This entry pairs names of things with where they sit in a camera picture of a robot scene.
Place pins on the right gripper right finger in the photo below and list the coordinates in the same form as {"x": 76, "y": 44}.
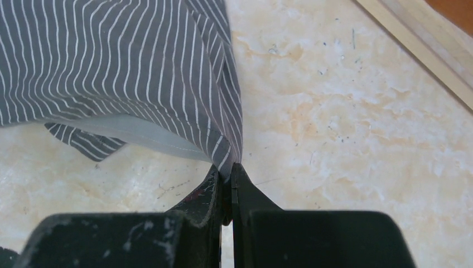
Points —
{"x": 265, "y": 235}

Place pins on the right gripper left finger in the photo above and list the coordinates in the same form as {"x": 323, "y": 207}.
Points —
{"x": 187, "y": 235}

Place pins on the grey striped underwear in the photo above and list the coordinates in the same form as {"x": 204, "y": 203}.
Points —
{"x": 100, "y": 74}

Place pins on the wooden compartment tray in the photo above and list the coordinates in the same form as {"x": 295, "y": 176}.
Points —
{"x": 459, "y": 12}

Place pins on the wooden clothes rack frame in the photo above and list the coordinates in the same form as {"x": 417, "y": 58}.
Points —
{"x": 443, "y": 48}

